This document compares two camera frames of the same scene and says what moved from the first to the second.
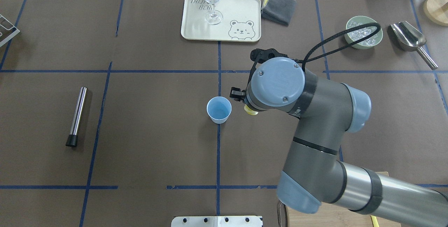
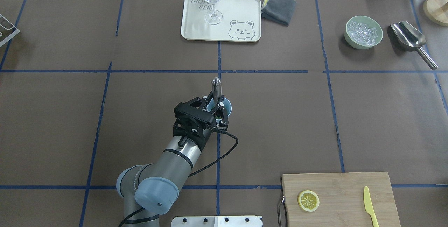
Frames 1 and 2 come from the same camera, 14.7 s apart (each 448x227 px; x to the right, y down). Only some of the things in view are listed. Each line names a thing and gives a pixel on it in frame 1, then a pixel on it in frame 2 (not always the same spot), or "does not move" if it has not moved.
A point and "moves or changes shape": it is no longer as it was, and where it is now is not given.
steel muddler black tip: x=72 y=140 -> x=216 y=87
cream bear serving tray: x=241 y=20 does not move
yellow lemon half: x=250 y=111 moves or changes shape
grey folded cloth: x=278 y=8 does not move
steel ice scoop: x=411 y=39 does not move
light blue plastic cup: x=218 y=109 does not move
